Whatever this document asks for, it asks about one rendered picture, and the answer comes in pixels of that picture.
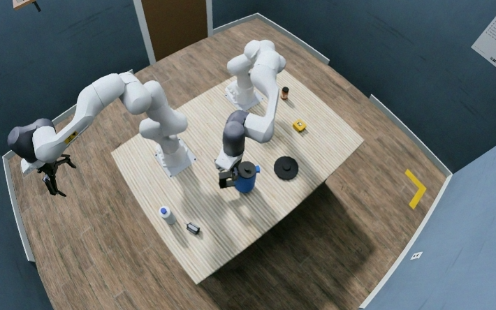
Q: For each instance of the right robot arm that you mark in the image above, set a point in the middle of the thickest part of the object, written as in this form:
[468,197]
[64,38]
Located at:
[37,145]

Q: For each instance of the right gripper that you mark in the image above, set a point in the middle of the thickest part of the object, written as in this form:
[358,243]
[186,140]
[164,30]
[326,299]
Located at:
[50,169]

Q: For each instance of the black round disc with center stud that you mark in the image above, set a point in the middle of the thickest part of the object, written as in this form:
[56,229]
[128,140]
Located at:
[286,167]

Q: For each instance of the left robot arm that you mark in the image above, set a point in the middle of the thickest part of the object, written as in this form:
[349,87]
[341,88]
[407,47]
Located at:
[265,64]

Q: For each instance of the small orange jar with dark lid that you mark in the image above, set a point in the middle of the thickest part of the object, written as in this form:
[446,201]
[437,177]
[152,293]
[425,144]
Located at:
[284,93]

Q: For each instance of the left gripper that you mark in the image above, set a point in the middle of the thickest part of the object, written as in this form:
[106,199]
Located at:
[235,173]

